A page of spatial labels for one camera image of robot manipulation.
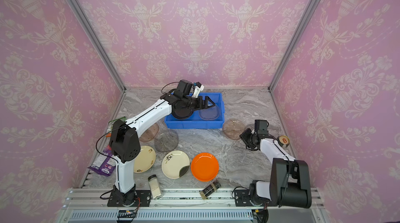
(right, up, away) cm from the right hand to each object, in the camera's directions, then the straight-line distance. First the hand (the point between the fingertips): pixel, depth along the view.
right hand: (242, 135), depth 91 cm
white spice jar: (-46, -22, -17) cm, 54 cm away
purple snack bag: (-76, -13, -8) cm, 78 cm away
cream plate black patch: (-38, -15, -6) cm, 41 cm away
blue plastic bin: (-27, +8, 0) cm, 28 cm away
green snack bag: (-82, +2, +6) cm, 82 cm away
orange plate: (-22, -15, -8) cm, 28 cm away
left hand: (-19, +17, -8) cm, 27 cm away
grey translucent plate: (-45, -4, +3) cm, 45 cm away
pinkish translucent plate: (-4, +3, +9) cm, 10 cm away
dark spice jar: (-20, -23, -17) cm, 35 cm away
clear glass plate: (-19, +12, +12) cm, 25 cm away
